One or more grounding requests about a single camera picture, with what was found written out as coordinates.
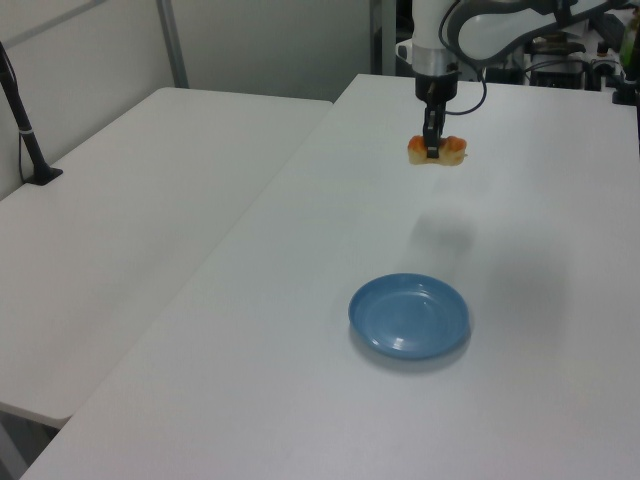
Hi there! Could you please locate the black table clamp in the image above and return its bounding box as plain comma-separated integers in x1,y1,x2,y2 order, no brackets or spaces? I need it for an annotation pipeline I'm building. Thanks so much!
610,75,640,107

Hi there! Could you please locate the small black flat box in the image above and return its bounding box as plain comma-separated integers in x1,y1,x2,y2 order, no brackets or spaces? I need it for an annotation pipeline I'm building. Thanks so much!
485,66,524,84

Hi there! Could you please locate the black box device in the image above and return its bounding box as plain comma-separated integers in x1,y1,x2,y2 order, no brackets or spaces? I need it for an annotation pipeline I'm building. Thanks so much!
529,59,587,90

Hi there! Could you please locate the black keyboard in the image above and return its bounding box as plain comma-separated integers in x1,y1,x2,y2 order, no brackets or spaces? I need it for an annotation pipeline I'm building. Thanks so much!
589,13,627,47

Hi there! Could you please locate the green bottle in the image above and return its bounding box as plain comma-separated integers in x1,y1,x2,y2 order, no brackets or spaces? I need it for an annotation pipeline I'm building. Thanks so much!
618,18,640,81

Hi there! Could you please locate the grey metal partition post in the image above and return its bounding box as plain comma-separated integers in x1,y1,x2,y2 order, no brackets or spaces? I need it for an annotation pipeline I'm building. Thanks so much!
156,0,191,89

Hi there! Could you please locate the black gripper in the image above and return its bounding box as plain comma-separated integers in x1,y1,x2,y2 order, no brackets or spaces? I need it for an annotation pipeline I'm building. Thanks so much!
413,62,460,159

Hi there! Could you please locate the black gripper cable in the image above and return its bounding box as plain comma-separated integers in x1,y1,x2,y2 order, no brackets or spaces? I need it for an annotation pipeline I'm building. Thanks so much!
437,0,489,117

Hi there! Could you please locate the dark vertical frame post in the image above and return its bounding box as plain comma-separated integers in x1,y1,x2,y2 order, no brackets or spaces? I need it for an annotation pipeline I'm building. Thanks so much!
371,0,397,77

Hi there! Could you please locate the brown flat object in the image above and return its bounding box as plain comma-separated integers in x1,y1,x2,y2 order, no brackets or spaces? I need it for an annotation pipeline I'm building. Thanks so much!
532,34,586,55

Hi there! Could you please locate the bread with orange topping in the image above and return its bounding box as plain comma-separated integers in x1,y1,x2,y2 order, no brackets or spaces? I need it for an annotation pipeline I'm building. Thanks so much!
407,133,470,168

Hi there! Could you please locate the blue round plate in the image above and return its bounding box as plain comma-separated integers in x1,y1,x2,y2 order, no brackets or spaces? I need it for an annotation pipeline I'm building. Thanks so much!
348,272,472,361

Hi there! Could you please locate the black camera stand pole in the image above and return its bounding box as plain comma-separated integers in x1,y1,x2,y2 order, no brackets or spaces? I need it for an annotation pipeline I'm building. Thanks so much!
0,41,64,187

